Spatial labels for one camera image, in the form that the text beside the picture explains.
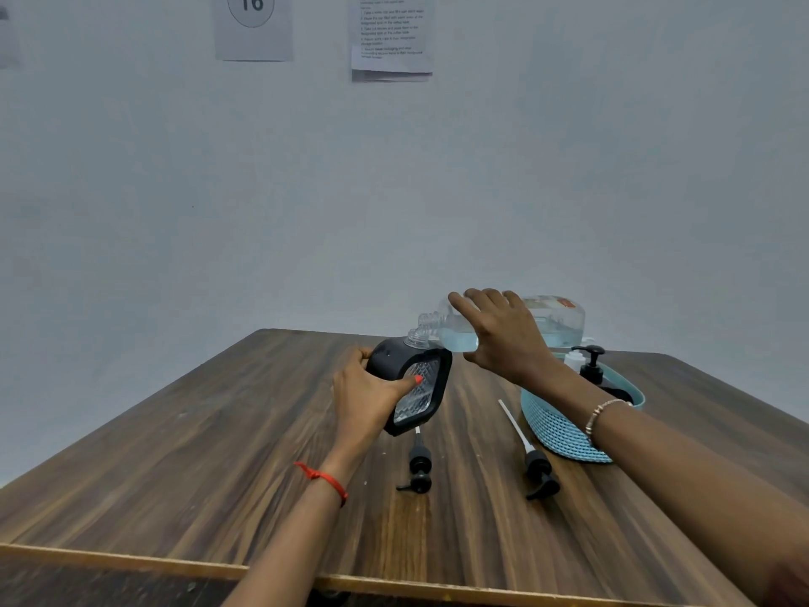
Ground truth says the person's left hand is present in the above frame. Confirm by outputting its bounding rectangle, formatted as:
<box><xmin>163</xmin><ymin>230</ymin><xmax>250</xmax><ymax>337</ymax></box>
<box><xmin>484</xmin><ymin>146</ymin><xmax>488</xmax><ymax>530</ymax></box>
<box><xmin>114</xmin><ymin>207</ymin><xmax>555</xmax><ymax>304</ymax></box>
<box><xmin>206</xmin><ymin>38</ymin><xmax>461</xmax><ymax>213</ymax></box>
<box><xmin>329</xmin><ymin>346</ymin><xmax>425</xmax><ymax>475</ymax></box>

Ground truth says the person's right hand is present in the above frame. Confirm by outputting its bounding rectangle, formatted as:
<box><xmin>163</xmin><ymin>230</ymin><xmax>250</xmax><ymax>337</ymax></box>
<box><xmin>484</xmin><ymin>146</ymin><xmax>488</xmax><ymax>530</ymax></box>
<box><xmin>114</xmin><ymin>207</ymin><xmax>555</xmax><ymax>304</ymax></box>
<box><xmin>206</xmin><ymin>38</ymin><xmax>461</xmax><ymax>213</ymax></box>
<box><xmin>447</xmin><ymin>288</ymin><xmax>560</xmax><ymax>389</ymax></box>

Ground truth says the tall clear plastic bottle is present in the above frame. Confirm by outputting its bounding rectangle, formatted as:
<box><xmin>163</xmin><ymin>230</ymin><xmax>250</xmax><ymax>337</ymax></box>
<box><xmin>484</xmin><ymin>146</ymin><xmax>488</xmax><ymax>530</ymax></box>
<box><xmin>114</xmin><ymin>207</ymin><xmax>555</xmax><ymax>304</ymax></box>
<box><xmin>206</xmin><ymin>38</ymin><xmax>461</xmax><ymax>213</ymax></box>
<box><xmin>415</xmin><ymin>294</ymin><xmax>587</xmax><ymax>355</ymax></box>

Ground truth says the black pump with short tube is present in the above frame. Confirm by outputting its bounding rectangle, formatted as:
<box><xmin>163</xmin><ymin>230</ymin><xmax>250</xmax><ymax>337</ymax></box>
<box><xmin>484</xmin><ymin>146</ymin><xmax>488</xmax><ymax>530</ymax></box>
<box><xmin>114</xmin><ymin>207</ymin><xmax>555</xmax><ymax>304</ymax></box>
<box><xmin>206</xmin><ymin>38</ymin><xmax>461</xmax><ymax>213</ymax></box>
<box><xmin>570</xmin><ymin>344</ymin><xmax>608</xmax><ymax>387</ymax></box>

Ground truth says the black pump with long tube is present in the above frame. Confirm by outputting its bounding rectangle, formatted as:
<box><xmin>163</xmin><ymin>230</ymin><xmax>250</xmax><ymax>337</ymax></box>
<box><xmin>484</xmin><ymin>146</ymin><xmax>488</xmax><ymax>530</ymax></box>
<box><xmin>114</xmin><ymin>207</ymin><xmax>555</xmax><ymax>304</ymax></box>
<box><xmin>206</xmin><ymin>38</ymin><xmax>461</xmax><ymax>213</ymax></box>
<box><xmin>497</xmin><ymin>398</ymin><xmax>562</xmax><ymax>502</ymax></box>

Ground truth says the person's left forearm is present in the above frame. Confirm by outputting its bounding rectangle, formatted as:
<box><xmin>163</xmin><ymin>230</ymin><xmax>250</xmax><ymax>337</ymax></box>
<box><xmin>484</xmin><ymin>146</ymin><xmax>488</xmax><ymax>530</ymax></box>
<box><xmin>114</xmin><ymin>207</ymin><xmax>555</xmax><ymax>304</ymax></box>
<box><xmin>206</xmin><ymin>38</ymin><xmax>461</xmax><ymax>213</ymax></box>
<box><xmin>221</xmin><ymin>454</ymin><xmax>371</xmax><ymax>607</ymax></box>

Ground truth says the person's right forearm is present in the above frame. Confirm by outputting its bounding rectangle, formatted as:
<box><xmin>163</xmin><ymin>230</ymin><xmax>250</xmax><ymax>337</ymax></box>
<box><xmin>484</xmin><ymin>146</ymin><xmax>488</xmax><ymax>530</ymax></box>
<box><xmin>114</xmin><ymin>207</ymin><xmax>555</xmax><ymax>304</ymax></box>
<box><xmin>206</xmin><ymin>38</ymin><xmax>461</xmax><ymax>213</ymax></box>
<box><xmin>530</xmin><ymin>366</ymin><xmax>809</xmax><ymax>607</ymax></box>

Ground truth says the teal plastic basket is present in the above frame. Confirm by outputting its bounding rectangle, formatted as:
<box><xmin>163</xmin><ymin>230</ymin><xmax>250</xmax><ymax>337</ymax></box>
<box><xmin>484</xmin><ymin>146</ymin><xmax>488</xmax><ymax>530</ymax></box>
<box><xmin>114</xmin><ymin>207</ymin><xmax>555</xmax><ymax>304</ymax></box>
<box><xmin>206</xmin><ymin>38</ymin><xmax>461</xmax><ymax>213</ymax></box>
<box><xmin>519</xmin><ymin>352</ymin><xmax>647</xmax><ymax>465</ymax></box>

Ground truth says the paper sheet with text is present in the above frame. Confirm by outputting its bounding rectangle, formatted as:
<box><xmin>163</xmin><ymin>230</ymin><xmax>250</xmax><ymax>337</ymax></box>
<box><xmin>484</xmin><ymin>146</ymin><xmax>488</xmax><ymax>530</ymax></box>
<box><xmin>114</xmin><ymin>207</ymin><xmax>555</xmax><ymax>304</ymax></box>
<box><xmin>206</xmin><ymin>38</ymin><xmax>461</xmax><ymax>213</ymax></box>
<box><xmin>350</xmin><ymin>0</ymin><xmax>436</xmax><ymax>75</ymax></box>

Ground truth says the paper sheet with circle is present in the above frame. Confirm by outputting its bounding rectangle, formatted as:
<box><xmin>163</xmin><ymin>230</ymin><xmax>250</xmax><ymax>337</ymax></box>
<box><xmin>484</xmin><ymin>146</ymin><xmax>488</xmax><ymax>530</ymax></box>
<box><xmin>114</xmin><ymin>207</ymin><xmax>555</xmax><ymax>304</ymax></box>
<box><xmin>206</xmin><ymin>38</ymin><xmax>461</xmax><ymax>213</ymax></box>
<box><xmin>211</xmin><ymin>0</ymin><xmax>295</xmax><ymax>63</ymax></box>

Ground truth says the plain grey paper sheet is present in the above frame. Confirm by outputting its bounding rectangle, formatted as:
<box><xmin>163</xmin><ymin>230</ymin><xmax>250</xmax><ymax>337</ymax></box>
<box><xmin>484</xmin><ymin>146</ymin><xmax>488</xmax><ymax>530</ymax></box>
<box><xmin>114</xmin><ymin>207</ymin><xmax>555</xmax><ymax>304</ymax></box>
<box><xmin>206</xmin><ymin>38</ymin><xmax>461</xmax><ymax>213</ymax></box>
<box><xmin>0</xmin><ymin>5</ymin><xmax>21</xmax><ymax>70</ymax></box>

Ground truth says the red thread bracelet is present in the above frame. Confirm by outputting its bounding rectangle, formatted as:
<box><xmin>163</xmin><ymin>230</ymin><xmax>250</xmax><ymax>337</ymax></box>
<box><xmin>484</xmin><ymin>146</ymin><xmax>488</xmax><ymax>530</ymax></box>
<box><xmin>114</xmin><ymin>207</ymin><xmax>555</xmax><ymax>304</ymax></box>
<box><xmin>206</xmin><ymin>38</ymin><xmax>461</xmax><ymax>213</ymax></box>
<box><xmin>292</xmin><ymin>460</ymin><xmax>350</xmax><ymax>508</ymax></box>

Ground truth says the silver bead bracelet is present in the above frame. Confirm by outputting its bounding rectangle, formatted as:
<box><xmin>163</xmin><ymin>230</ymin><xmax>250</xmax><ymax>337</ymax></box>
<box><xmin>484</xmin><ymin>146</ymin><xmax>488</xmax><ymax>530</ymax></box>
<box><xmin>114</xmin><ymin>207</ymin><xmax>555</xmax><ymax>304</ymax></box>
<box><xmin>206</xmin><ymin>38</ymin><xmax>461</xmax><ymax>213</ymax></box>
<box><xmin>583</xmin><ymin>398</ymin><xmax>634</xmax><ymax>447</ymax></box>

